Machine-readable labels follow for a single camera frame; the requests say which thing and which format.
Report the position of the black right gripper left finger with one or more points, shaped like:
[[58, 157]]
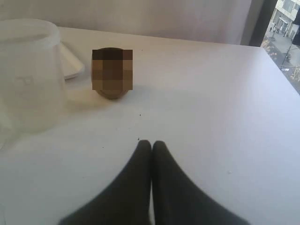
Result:
[[126, 200]]

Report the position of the frosted plastic container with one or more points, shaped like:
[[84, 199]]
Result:
[[32, 92]]

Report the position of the dark window frame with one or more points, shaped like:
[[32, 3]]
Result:
[[262, 22]]

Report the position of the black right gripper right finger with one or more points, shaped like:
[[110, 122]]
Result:
[[178, 201]]

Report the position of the brown wooden cup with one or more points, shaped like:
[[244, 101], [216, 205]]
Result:
[[112, 72]]

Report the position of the white plastic tray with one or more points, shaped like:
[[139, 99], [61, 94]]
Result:
[[71, 65]]

